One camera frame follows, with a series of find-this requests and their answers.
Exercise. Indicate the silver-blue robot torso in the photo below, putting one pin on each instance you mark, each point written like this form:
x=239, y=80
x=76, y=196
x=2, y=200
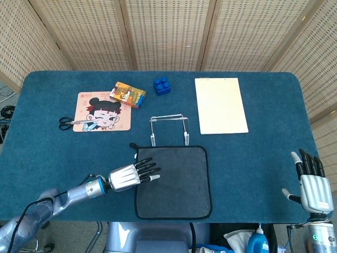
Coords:
x=147, y=237

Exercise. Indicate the silver-blue right robot arm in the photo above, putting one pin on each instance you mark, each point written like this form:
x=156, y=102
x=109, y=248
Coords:
x=323, y=234

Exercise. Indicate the chrome stool base with castors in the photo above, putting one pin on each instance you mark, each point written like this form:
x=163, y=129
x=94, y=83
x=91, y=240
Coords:
x=48, y=247

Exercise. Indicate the blue bottle with white cap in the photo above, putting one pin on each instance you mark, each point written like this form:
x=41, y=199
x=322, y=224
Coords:
x=256, y=243

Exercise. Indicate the cream paper notepad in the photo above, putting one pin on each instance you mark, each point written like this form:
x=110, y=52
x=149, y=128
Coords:
x=221, y=105

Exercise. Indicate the cartoon girl mouse pad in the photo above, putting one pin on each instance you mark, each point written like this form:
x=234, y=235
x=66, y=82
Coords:
x=105, y=116

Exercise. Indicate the silver-blue left robot arm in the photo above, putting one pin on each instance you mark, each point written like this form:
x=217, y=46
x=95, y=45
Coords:
x=79, y=191

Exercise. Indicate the woven bamboo folding screen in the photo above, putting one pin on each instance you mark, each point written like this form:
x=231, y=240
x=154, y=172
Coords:
x=168, y=31

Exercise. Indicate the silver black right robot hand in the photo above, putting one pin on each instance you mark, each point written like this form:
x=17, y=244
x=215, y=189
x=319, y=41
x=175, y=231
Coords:
x=316, y=192

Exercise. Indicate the grey and blue cloth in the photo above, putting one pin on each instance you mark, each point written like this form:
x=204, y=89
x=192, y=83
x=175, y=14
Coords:
x=179, y=189

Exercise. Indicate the white crumpled cloth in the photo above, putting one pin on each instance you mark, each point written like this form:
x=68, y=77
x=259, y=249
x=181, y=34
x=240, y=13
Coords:
x=237, y=238

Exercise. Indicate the colourful printed card box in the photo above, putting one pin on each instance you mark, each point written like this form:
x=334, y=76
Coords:
x=129, y=95

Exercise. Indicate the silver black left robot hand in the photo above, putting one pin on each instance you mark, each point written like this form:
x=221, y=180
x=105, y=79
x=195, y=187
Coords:
x=123, y=177

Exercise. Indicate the blue toy building brick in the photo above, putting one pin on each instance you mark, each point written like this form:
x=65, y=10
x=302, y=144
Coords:
x=162, y=88

